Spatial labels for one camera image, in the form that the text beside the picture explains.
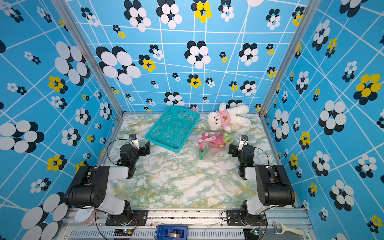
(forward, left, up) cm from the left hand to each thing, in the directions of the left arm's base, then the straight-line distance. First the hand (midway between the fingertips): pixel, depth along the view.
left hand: (143, 141), depth 93 cm
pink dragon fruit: (-2, -40, +4) cm, 41 cm away
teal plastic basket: (+17, -16, -9) cm, 25 cm away
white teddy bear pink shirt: (+19, -56, 0) cm, 59 cm away
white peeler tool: (-45, -76, -8) cm, 88 cm away
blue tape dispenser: (-47, -22, -6) cm, 52 cm away
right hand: (-1, -62, -1) cm, 62 cm away
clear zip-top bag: (-5, -44, -8) cm, 45 cm away
